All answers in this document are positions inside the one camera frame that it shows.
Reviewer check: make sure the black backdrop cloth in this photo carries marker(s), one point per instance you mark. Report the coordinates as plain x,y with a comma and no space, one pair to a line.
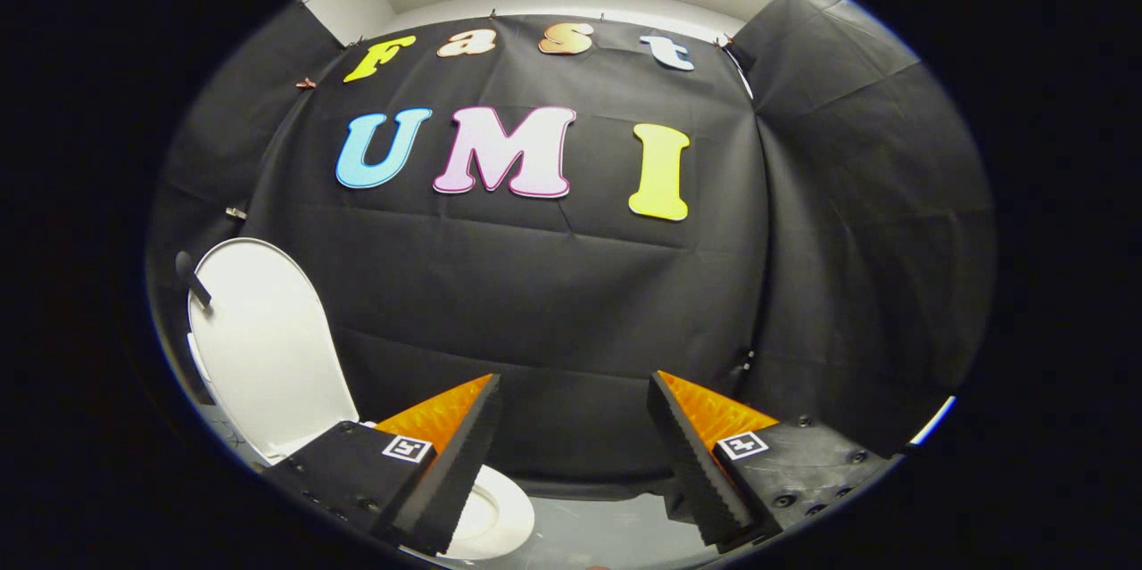
553,302

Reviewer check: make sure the white toilet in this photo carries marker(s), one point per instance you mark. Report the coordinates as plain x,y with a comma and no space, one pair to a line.
510,516

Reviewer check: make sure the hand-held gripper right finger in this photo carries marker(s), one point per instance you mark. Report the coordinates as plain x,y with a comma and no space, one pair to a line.
700,481

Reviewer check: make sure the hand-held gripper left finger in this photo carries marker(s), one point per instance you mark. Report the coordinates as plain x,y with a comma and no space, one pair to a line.
442,490

